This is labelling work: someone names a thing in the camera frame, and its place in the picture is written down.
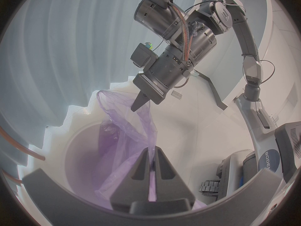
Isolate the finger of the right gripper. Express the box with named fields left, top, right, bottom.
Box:
left=130, top=91, right=151, bottom=113

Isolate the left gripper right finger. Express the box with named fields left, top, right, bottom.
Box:
left=151, top=147, right=196, bottom=209

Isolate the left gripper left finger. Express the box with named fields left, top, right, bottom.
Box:
left=110, top=147, right=151, bottom=209

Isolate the purple plastic bag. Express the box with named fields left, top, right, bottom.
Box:
left=95, top=90, right=207, bottom=208

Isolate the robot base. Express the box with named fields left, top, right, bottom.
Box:
left=199, top=149, right=261, bottom=202

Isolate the white trash bin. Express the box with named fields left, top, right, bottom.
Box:
left=63, top=122, right=151, bottom=203

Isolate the pale blue curtain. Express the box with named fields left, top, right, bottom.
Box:
left=0, top=0, right=205, bottom=174

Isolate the white cushioned wooden chair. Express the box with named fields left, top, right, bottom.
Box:
left=0, top=126, right=45, bottom=185

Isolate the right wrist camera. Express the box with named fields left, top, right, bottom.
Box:
left=130, top=41, right=159, bottom=68

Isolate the black cable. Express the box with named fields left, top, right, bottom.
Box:
left=258, top=60, right=275, bottom=83

